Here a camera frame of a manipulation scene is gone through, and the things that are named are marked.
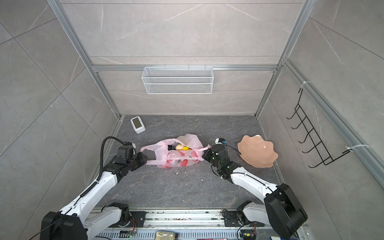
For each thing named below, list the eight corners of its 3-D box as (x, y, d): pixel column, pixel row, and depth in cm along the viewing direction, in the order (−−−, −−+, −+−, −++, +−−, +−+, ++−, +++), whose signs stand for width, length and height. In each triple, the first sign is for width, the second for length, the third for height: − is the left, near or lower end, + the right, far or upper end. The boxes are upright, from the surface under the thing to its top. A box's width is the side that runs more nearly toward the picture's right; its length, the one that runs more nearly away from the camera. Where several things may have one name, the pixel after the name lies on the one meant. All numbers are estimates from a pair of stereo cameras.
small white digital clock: (136, 134, 109) (134, 131, 106) (131, 122, 117) (129, 119, 114) (146, 130, 112) (145, 126, 109) (140, 119, 120) (139, 115, 116)
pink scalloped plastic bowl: (242, 170, 92) (245, 166, 88) (236, 140, 107) (237, 135, 102) (278, 170, 92) (282, 166, 88) (266, 140, 107) (269, 135, 103)
